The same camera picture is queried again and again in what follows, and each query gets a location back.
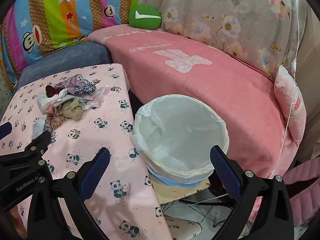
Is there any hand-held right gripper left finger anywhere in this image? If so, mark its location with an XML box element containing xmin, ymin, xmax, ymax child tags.
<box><xmin>27</xmin><ymin>147</ymin><xmax>111</xmax><ymax>240</ymax></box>

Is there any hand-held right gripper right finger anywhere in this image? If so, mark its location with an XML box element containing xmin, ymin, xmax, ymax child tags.
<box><xmin>209</xmin><ymin>145</ymin><xmax>295</xmax><ymax>240</ymax></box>

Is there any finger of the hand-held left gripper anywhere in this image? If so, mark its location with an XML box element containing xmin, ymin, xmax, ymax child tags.
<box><xmin>0</xmin><ymin>122</ymin><xmax>13</xmax><ymax>140</ymax></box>
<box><xmin>15</xmin><ymin>129</ymin><xmax>52</xmax><ymax>164</ymax></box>

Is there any beige stocking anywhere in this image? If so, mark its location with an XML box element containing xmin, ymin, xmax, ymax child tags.
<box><xmin>56</xmin><ymin>99</ymin><xmax>86</xmax><ymax>119</ymax></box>

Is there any dark red velvet scrunchie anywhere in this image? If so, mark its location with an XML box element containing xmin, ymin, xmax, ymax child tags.
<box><xmin>45</xmin><ymin>85</ymin><xmax>66</xmax><ymax>98</ymax></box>

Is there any waste bin with white liner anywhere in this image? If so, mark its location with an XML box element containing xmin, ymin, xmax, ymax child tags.
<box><xmin>131</xmin><ymin>94</ymin><xmax>230</xmax><ymax>188</ymax></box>

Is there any light blue cloth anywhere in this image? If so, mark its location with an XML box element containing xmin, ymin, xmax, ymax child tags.
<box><xmin>32</xmin><ymin>117</ymin><xmax>53</xmax><ymax>140</ymax></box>

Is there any pink panda print cloth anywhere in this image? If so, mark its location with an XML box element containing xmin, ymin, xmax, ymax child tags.
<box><xmin>0</xmin><ymin>64</ymin><xmax>173</xmax><ymax>240</ymax></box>

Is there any beige stool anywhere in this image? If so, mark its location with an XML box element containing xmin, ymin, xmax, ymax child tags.
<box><xmin>150</xmin><ymin>175</ymin><xmax>211</xmax><ymax>203</ymax></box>

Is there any purple cloth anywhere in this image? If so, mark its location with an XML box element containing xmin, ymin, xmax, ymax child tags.
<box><xmin>55</xmin><ymin>76</ymin><xmax>87</xmax><ymax>95</ymax></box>

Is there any white patterned stool seat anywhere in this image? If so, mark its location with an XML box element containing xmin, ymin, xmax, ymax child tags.
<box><xmin>164</xmin><ymin>216</ymin><xmax>202</xmax><ymax>240</ymax></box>

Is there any clear plastic wrapper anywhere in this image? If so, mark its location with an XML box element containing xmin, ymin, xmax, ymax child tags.
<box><xmin>82</xmin><ymin>85</ymin><xmax>111</xmax><ymax>109</ymax></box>

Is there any blue sofa cushion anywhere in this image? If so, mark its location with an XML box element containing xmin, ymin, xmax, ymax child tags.
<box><xmin>12</xmin><ymin>41</ymin><xmax>113</xmax><ymax>94</ymax></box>

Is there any pink blanket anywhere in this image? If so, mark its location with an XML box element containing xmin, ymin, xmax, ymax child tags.
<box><xmin>87</xmin><ymin>25</ymin><xmax>302</xmax><ymax>180</ymax></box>

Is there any pink pillow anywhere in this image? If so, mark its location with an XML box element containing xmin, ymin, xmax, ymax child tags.
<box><xmin>274</xmin><ymin>65</ymin><xmax>307</xmax><ymax>148</ymax></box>

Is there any striped monkey print blanket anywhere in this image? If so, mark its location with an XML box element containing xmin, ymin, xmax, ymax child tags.
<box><xmin>0</xmin><ymin>0</ymin><xmax>148</xmax><ymax>91</ymax></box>

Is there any green round cushion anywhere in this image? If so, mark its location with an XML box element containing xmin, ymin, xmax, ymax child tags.
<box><xmin>128</xmin><ymin>4</ymin><xmax>163</xmax><ymax>28</ymax></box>

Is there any grey floral sheet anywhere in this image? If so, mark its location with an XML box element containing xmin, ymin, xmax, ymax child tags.
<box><xmin>137</xmin><ymin>0</ymin><xmax>308</xmax><ymax>80</ymax></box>

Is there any thin white cable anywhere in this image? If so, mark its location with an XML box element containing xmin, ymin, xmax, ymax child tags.
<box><xmin>272</xmin><ymin>0</ymin><xmax>300</xmax><ymax>178</ymax></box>

